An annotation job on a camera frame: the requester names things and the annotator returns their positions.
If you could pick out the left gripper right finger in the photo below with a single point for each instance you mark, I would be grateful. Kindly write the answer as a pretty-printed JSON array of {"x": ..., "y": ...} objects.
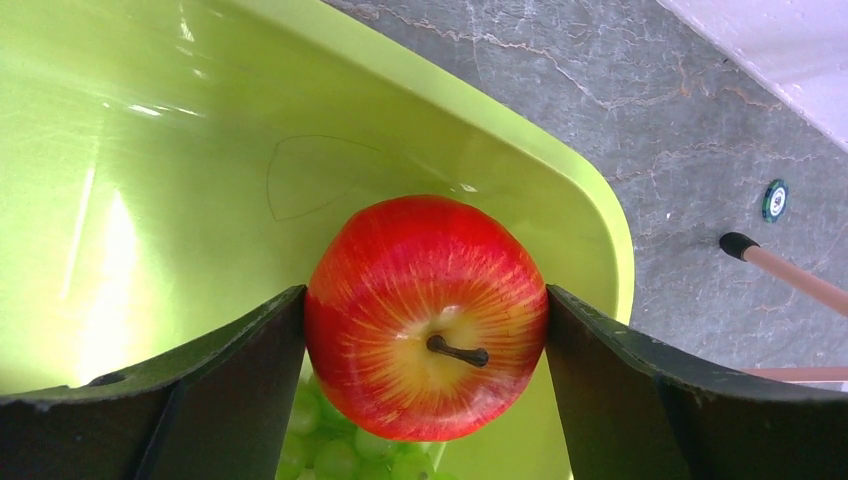
[{"x": 634, "y": 407}]

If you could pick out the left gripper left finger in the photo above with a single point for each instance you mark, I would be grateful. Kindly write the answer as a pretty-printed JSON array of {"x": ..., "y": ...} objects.
[{"x": 216, "y": 407}]

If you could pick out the red fruit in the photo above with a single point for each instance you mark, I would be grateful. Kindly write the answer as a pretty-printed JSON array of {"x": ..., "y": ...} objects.
[{"x": 425, "y": 319}]

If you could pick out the green fake grapes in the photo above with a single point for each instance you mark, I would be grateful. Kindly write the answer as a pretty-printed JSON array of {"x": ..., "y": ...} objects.
[{"x": 321, "y": 443}]

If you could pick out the pink music stand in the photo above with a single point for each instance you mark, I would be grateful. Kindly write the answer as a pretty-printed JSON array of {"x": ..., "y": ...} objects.
[{"x": 743, "y": 248}]

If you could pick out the green plastic basin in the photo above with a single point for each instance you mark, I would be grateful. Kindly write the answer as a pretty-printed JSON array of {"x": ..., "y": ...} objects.
[{"x": 169, "y": 166}]

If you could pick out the small round table grommet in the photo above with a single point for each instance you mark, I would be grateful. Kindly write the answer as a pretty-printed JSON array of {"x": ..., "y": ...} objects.
[{"x": 774, "y": 200}]

